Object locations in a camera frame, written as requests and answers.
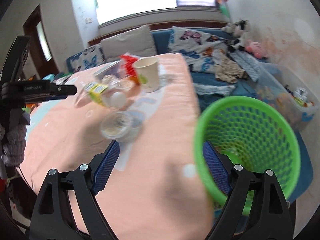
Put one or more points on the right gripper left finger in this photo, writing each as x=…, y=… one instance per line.
x=53, y=217

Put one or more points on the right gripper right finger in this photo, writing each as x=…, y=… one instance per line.
x=269, y=216

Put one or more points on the yellow green juice carton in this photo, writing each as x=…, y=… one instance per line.
x=98, y=93

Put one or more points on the green mesh waste basket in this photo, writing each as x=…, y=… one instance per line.
x=251, y=132

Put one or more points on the white blue milk carton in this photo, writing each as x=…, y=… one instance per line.
x=110, y=68

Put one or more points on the round clear plastic container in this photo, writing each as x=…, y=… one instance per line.
x=116, y=125

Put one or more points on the red mesh fruit net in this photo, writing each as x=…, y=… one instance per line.
x=127, y=61

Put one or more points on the orange peel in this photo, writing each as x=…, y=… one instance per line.
x=134, y=79

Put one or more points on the white paper cup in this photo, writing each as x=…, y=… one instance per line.
x=147, y=72

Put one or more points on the clear plastic lid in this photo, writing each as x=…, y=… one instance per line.
x=116, y=100

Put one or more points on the grey gloved left hand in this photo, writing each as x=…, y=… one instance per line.
x=14, y=149

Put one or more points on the blue tissue box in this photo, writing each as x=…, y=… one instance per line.
x=49, y=77

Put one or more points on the picture book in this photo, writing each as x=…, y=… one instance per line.
x=62, y=80

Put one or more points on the brown wooden door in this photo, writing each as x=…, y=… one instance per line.
x=39, y=49

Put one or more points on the butterfly pillow left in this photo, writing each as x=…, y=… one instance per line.
x=91, y=57

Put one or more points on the butterfly pillow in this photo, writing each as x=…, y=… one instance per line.
x=91, y=57
x=201, y=51

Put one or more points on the grey sofa cushion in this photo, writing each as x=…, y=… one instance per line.
x=137, y=42

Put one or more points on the clear toy storage box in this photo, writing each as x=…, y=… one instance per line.
x=280, y=88

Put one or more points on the beige crumpled clothing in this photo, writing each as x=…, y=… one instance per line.
x=227, y=70

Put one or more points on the grey patterned cloth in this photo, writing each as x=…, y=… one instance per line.
x=248, y=63

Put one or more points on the pink plush toy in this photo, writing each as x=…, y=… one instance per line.
x=257, y=50

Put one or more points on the cow plush toy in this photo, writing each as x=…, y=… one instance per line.
x=239, y=32

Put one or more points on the butterfly pillow right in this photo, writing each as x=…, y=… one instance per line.
x=201, y=51

